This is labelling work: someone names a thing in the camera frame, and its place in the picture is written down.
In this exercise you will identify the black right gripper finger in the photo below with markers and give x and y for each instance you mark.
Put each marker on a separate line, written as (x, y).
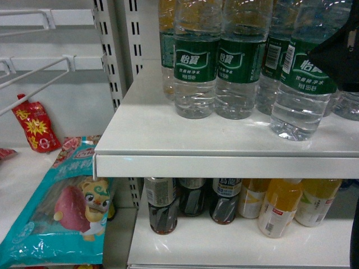
(338, 56)

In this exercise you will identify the clear water bottle green label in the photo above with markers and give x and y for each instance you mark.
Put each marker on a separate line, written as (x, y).
(304, 89)

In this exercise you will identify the water bottle far right edge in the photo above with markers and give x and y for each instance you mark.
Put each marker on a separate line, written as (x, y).
(343, 104)

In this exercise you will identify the water bottle back barcode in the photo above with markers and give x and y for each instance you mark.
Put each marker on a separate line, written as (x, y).
(281, 28)

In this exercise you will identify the water bottle on shelf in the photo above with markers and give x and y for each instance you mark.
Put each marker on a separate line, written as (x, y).
(197, 30)
(245, 29)

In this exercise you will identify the water bottle back left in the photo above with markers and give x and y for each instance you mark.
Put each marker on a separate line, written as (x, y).
(166, 30)

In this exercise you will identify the white shelf board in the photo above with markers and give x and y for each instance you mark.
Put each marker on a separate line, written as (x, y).
(198, 242)
(147, 138)

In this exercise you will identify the white slotted shelf upright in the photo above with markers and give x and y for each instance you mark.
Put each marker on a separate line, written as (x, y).
(128, 190)

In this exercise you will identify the dark tea bottle below shelf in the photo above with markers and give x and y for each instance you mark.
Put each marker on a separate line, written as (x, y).
(161, 196)

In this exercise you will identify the white bottom shelf board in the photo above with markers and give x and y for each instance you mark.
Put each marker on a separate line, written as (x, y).
(198, 242)

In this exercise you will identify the yellow drink bottle below right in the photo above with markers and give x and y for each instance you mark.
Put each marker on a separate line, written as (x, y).
(317, 198)

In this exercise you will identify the yellow drink bottle below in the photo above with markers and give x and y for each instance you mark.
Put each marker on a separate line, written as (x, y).
(251, 197)
(317, 198)

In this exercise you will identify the orange drink bottle below front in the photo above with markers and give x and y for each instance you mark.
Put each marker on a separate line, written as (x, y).
(279, 206)

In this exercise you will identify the yellow drink bottle below left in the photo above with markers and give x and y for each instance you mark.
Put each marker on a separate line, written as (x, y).
(251, 197)

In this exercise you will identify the dark tea bottle right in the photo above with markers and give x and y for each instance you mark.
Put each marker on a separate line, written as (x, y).
(224, 201)

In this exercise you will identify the dark tea bottle middle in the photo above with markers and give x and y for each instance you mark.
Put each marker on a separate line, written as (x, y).
(192, 197)

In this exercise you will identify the red sauce packet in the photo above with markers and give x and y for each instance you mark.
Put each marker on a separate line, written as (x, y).
(37, 126)

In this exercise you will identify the teal snack bag cartoon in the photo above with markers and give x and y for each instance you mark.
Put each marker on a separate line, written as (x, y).
(65, 219)

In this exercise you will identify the red packet left edge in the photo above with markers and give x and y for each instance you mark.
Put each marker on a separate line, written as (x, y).
(6, 153)

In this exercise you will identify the white wire hook lower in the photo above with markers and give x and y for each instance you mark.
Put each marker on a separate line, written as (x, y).
(66, 70)

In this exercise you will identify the white wire hook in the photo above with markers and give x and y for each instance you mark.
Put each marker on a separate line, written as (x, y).
(18, 22)
(66, 70)

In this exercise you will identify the white wire hook upper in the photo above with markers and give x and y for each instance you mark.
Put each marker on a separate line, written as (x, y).
(18, 22)

